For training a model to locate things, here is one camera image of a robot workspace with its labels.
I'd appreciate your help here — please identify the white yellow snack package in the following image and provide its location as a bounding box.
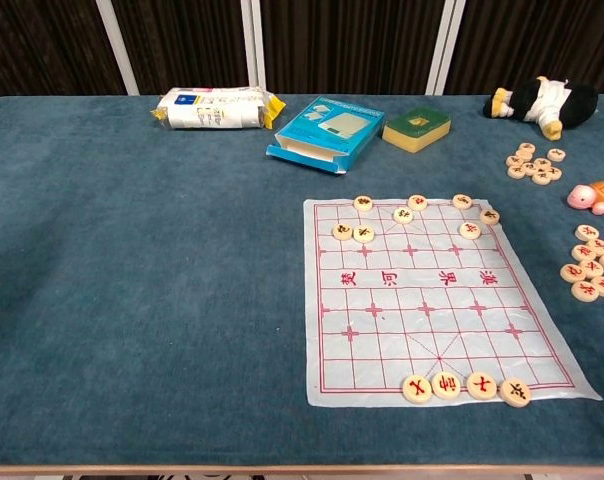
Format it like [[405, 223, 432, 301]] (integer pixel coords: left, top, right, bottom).
[[150, 86, 287, 132]]

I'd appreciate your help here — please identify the black white plush toy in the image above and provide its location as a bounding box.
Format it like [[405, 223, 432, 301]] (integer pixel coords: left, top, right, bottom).
[[483, 74, 601, 141]]

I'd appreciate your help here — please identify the dark screen panel white frame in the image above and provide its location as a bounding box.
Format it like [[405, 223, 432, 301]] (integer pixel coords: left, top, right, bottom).
[[425, 0, 604, 97], [240, 0, 467, 96], [95, 0, 261, 96], [0, 0, 141, 97]]

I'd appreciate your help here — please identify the teal felt table cloth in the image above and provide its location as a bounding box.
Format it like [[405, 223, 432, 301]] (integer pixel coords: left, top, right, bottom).
[[0, 93, 604, 469]]

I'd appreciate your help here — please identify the green yellow sponge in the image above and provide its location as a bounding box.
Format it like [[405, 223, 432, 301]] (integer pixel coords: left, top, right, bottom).
[[381, 106, 452, 151]]

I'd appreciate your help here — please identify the pink orange turtle toy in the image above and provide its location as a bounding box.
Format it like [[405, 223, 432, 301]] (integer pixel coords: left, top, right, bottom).
[[567, 179, 604, 217]]

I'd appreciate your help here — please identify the wooden chess piece black character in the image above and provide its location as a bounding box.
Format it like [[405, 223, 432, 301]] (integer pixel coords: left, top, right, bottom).
[[499, 378, 533, 409]]

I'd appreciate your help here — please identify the plastic Chinese chess board sheet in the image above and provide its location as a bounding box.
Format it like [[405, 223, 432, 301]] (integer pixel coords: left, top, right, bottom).
[[302, 198, 603, 409]]

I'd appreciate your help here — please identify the blue kitchen scale box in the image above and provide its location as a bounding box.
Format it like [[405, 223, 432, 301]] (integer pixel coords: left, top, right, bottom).
[[265, 95, 387, 177]]

